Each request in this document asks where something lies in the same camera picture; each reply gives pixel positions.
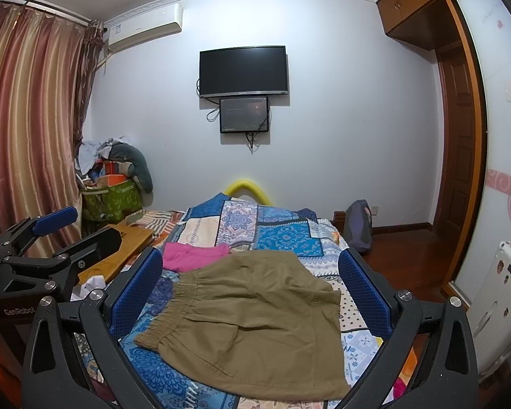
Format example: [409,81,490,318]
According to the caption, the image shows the striped pink curtain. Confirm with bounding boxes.
[0,1,106,259]

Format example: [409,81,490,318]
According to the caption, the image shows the white air conditioner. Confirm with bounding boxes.
[108,3,183,53]

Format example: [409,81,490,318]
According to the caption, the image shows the small black wall monitor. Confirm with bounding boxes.
[219,96,269,134]

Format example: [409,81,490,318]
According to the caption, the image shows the black wall television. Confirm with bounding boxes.
[198,45,289,98]

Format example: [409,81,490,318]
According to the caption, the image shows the crumpled white paper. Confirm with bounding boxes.
[70,275,106,302]

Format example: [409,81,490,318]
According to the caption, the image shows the folded pink pants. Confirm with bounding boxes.
[162,243,230,273]

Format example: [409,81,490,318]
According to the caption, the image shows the blue patchwork bedspread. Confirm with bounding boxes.
[116,193,383,408]

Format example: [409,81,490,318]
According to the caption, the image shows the yellow curved foam tube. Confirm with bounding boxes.
[223,179,273,206]

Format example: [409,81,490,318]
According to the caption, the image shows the wooden overhead cabinet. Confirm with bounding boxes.
[377,0,460,51]

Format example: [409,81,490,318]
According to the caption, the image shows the grey plush pillow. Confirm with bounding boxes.
[108,142,153,194]

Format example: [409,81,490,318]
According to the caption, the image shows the khaki elastic-waist shorts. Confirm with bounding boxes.
[135,250,350,402]

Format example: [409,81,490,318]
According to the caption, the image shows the green patterned storage bag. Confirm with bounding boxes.
[82,180,143,224]

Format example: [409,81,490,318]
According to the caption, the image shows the brown wooden door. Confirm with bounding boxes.
[434,41,482,288]

